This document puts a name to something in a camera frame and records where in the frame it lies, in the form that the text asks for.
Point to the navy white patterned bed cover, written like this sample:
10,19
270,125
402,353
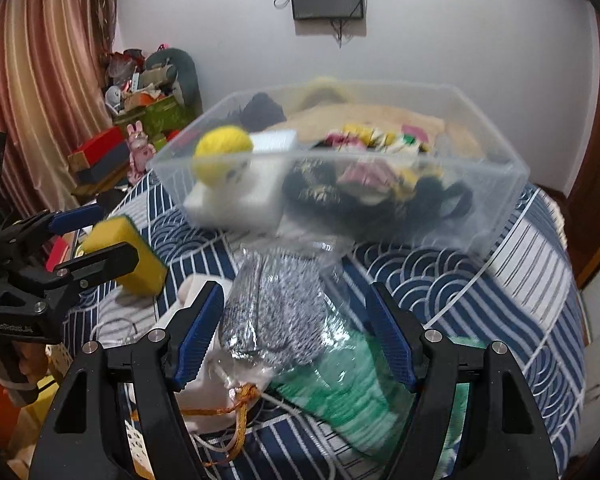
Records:
445,285

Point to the clear plastic storage bin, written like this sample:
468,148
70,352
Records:
410,215

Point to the pile of colourful small cloths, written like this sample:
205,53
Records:
380,137

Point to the striped pink curtain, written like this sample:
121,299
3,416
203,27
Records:
40,70

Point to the pink rabbit toy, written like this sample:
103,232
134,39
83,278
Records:
140,152

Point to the black gold patterned cloth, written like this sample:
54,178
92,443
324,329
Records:
312,185

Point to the red box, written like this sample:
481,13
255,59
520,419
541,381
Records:
97,147

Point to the grey plush toy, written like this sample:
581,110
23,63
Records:
180,67

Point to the bagged grey speckled cloth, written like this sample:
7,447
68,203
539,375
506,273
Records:
275,305

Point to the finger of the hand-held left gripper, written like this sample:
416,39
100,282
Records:
75,220
105,260

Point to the yellow green sponge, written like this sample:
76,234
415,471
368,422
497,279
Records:
125,255

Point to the green box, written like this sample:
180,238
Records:
166,116

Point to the pink cloth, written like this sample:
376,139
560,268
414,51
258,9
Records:
367,176

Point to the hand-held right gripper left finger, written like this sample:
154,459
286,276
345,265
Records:
199,336

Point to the dark blue box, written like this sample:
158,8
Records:
102,170

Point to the green knitted cloth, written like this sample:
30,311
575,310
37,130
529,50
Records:
350,390

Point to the white cloth pouch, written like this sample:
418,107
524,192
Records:
215,390

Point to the yellow yarn ball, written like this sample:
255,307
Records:
222,152

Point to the white foam block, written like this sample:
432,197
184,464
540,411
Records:
240,200

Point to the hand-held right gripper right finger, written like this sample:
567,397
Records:
390,337

